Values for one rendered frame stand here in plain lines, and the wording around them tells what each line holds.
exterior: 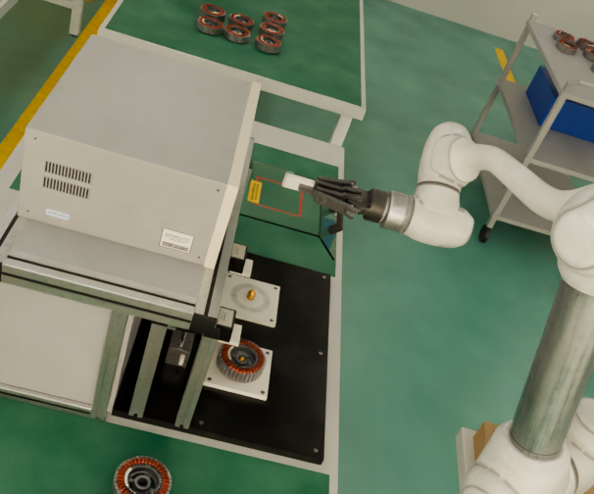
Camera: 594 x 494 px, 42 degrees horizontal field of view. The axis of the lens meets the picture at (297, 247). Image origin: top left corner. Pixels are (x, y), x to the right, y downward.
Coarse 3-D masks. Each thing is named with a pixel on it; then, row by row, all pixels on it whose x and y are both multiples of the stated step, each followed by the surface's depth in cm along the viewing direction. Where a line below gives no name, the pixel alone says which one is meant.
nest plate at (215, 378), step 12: (216, 348) 182; (216, 360) 179; (216, 372) 176; (264, 372) 181; (204, 384) 174; (216, 384) 174; (228, 384) 175; (240, 384) 176; (252, 384) 177; (264, 384) 178; (252, 396) 175; (264, 396) 175
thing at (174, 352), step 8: (176, 336) 176; (192, 336) 177; (176, 344) 174; (184, 344) 174; (168, 352) 174; (176, 352) 173; (184, 352) 173; (168, 360) 175; (176, 360) 175; (184, 360) 175
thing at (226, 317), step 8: (224, 312) 172; (232, 312) 173; (224, 320) 170; (232, 320) 171; (176, 328) 169; (224, 328) 169; (232, 328) 169; (240, 328) 175; (184, 336) 172; (224, 336) 170; (232, 336) 173; (232, 344) 172
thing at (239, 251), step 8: (232, 248) 190; (240, 248) 191; (232, 256) 188; (240, 256) 189; (232, 264) 189; (240, 264) 189; (248, 264) 194; (232, 272) 191; (240, 272) 190; (248, 272) 191
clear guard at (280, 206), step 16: (256, 176) 191; (272, 176) 194; (304, 176) 198; (272, 192) 188; (288, 192) 190; (240, 208) 179; (256, 208) 181; (272, 208) 183; (288, 208) 185; (304, 208) 187; (320, 208) 189; (288, 224) 180; (304, 224) 182; (320, 224) 184
